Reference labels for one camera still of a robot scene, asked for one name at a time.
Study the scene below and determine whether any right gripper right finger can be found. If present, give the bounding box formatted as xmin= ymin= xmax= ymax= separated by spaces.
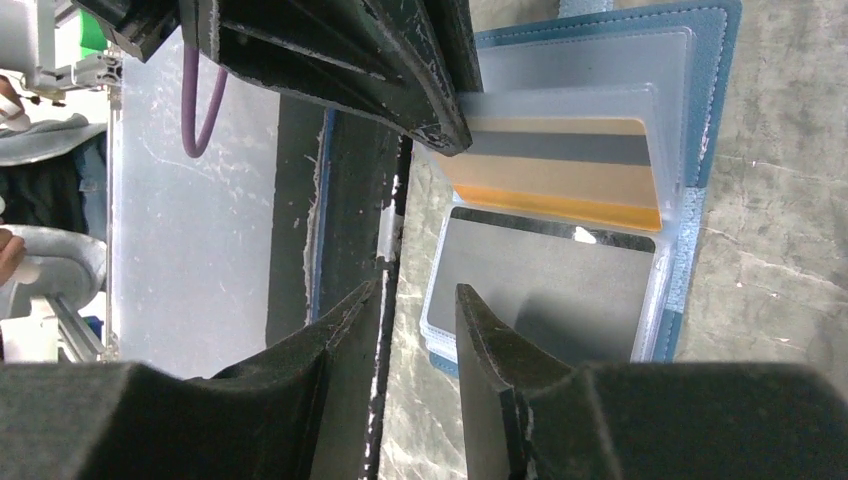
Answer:
xmin=456 ymin=284 xmax=847 ymax=479

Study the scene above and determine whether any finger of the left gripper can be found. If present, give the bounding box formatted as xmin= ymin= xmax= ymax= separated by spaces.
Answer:
xmin=180 ymin=0 xmax=483 ymax=156

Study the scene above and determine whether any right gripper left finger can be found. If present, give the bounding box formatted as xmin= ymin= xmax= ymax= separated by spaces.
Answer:
xmin=1 ymin=281 xmax=382 ymax=479

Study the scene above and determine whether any dark grey credit card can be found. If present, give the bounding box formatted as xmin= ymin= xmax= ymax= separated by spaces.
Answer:
xmin=420 ymin=206 xmax=656 ymax=366

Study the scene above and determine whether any blue card holder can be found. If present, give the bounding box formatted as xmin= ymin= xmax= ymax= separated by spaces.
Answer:
xmin=415 ymin=1 xmax=742 ymax=361

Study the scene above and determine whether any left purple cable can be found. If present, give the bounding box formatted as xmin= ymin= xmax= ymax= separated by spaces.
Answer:
xmin=180 ymin=44 xmax=231 ymax=160

